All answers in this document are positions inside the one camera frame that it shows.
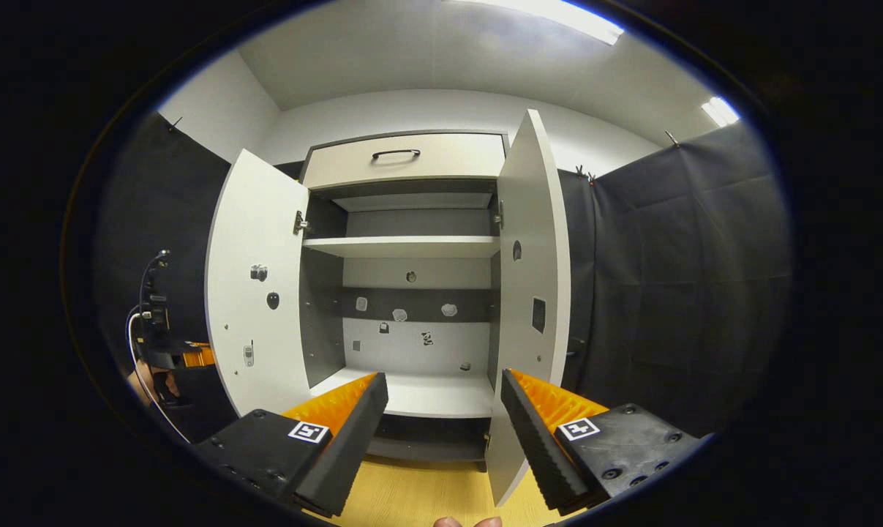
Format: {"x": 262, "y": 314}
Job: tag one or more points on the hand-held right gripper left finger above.
{"x": 353, "y": 439}

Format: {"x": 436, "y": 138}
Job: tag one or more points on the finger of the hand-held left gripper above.
{"x": 200, "y": 356}

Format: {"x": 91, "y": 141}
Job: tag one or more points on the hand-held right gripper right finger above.
{"x": 536, "y": 446}

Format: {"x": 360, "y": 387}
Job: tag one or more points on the beige cabinet door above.
{"x": 532, "y": 219}
{"x": 254, "y": 219}

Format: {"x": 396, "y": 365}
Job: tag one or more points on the grey double-door shoe cabinet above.
{"x": 412, "y": 278}

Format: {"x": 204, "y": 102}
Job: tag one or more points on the white cabinet bottom board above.
{"x": 426, "y": 395}

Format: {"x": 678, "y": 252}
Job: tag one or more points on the metal door hinge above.
{"x": 300, "y": 224}
{"x": 499, "y": 214}

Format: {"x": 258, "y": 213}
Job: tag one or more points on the white cabinet shelf board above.
{"x": 404, "y": 246}

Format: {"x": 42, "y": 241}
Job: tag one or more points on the beige cabinet drawer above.
{"x": 404, "y": 172}

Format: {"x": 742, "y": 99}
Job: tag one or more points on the black cloth clip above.
{"x": 584, "y": 174}
{"x": 174, "y": 123}
{"x": 672, "y": 138}

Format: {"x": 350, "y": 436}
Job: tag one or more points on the black backdrop cloth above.
{"x": 668, "y": 256}

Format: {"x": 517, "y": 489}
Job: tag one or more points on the short ceiling light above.
{"x": 720, "y": 110}

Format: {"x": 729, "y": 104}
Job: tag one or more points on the long ceiling light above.
{"x": 558, "y": 18}

